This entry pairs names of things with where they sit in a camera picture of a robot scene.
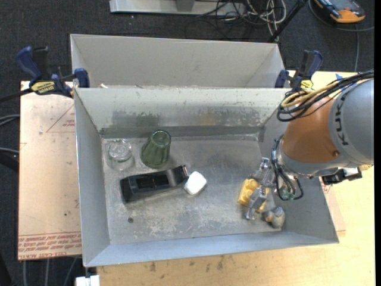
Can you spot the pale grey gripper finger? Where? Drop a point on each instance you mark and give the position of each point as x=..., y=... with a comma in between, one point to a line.
x=255, y=203
x=263, y=165

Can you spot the yellow toy brick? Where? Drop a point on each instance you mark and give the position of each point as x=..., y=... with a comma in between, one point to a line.
x=246, y=191

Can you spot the grey and yellow toy figure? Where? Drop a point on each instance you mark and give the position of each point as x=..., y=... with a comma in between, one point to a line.
x=276, y=216

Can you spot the white rounded block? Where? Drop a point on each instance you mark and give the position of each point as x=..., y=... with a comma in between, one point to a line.
x=195, y=183

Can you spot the grey metal bin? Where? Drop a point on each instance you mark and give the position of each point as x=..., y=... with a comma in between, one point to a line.
x=184, y=213

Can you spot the green glass cup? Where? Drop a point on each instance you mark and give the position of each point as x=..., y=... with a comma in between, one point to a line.
x=156, y=150

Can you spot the black tape dispenser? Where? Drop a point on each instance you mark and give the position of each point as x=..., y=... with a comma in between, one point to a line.
x=149, y=184

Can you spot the clear glass cup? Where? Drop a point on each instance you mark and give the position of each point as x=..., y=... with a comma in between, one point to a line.
x=119, y=155

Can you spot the brown cardboard board red print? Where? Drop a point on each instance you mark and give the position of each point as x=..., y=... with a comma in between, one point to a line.
x=47, y=174

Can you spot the black cylinder on white bracket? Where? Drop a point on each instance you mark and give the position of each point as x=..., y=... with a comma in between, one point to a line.
x=339, y=176

